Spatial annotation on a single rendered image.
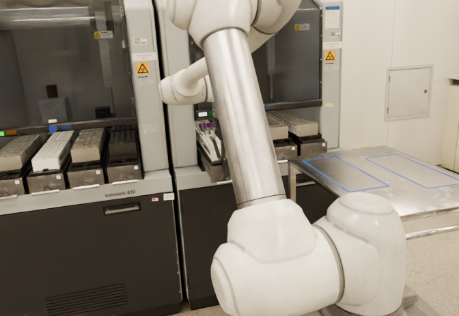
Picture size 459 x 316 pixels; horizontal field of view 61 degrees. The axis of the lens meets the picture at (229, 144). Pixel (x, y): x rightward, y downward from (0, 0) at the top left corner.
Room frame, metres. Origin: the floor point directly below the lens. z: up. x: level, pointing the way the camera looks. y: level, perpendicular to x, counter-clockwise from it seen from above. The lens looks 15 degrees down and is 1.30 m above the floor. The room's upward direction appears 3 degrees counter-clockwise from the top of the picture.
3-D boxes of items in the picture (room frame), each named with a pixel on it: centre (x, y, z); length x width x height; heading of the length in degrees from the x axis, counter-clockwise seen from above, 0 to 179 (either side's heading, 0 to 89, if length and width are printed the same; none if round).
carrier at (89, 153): (1.60, 0.61, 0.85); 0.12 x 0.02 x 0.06; 104
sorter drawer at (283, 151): (2.02, -0.17, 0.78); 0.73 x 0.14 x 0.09; 13
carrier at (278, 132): (1.79, -0.22, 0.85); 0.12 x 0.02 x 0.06; 103
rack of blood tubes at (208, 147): (1.67, 0.06, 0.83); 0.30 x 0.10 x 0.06; 13
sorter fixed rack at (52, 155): (1.66, 0.78, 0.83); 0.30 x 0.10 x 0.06; 13
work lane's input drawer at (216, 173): (1.80, 0.09, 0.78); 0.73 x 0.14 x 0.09; 13
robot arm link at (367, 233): (0.72, -0.26, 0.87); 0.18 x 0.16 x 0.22; 108
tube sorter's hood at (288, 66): (2.01, -0.10, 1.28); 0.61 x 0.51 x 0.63; 103
